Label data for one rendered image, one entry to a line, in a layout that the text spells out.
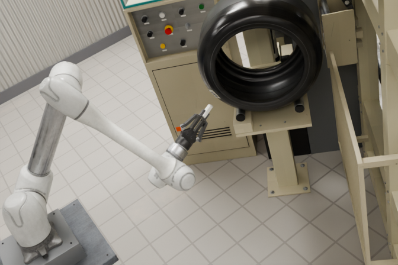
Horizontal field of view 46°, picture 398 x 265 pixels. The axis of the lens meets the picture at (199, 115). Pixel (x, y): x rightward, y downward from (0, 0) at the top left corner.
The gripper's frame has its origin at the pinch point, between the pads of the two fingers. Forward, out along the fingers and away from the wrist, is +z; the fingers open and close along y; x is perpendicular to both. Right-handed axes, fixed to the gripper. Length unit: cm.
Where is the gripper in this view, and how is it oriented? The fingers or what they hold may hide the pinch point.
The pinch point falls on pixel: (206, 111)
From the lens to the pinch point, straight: 217.1
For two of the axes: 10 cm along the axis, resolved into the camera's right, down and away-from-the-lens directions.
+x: 4.1, 1.1, -9.1
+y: 7.0, 5.9, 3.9
